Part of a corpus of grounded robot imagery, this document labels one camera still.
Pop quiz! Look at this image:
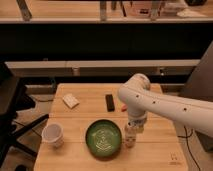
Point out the small clear plastic bottle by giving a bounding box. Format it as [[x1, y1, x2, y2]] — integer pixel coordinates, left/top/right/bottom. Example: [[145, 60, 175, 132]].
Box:
[[124, 123, 137, 148]]

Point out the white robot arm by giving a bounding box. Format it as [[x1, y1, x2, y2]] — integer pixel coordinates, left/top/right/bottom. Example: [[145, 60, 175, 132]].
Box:
[[118, 74, 213, 137]]

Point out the black rectangular bar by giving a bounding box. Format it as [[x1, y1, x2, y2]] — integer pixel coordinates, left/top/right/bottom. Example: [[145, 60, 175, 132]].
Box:
[[105, 94, 115, 112]]

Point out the orange carrot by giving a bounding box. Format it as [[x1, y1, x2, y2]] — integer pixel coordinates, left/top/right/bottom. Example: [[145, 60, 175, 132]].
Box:
[[121, 105, 127, 112]]

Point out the white sponge block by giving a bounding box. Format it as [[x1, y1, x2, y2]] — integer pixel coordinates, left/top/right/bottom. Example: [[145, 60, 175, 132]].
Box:
[[63, 94, 79, 109]]

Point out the green round plate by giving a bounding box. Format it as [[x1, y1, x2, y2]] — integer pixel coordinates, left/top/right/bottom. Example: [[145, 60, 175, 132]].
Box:
[[85, 119, 122, 158]]

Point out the white plastic cup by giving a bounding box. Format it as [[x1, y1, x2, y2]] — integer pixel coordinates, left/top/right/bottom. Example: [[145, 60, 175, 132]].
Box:
[[42, 123, 63, 148]]

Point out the black office chair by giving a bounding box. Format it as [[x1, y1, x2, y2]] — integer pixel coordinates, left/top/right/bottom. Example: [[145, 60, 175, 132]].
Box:
[[0, 62, 49, 168]]

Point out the wooden shelf with items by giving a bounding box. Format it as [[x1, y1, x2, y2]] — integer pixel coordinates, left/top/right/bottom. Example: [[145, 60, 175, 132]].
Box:
[[0, 0, 213, 23]]

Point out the grey metal rail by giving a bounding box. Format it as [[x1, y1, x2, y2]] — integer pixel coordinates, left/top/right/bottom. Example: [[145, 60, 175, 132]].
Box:
[[6, 59, 200, 77]]

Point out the black cable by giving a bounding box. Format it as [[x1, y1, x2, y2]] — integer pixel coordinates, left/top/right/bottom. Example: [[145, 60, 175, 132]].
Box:
[[176, 125, 202, 171]]

